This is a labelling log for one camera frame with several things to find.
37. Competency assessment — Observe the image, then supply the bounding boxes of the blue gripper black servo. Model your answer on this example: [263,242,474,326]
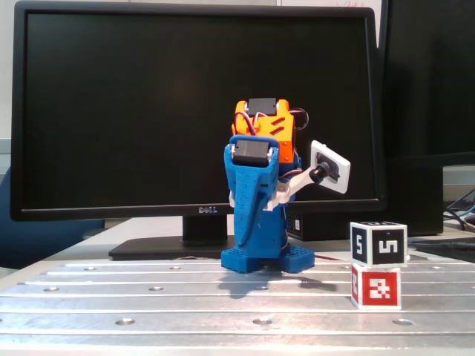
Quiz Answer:
[223,134,281,248]

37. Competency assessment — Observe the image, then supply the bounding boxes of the black cube with marker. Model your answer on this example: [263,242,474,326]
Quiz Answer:
[350,220,409,268]

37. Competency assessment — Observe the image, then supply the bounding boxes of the red cube with marker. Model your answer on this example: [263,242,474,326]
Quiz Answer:
[350,263,403,311]

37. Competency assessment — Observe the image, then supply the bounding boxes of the black Dell monitor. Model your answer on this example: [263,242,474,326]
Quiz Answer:
[10,0,387,261]

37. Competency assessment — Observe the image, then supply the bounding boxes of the black computer box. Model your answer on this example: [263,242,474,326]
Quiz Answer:
[286,162,445,242]

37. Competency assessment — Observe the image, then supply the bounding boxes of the black flat pad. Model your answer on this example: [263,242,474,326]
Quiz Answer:
[407,238,475,263]

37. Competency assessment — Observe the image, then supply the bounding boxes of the black monitor without logo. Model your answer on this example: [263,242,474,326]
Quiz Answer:
[378,0,475,166]

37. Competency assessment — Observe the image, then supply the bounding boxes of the thin multicolour wires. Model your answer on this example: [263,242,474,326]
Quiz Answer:
[170,254,223,262]

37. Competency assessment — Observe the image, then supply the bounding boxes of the white camera mount with board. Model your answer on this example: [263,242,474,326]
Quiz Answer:
[228,139,352,211]

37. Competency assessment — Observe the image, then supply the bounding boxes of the aluminium slotted base plate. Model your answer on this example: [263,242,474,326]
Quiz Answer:
[0,255,475,356]

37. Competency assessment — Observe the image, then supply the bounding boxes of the black cable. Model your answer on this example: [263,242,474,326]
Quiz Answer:
[443,187,475,233]

